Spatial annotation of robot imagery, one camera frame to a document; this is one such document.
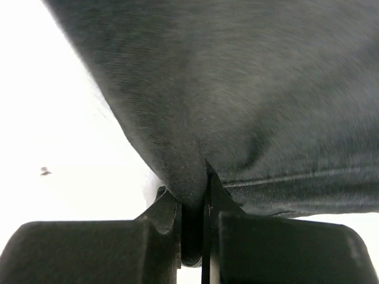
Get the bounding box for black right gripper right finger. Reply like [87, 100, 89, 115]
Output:
[201, 166, 378, 283]

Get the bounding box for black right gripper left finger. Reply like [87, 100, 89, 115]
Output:
[1, 192, 182, 284]

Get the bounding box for black garment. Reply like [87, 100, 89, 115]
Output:
[41, 0, 379, 220]

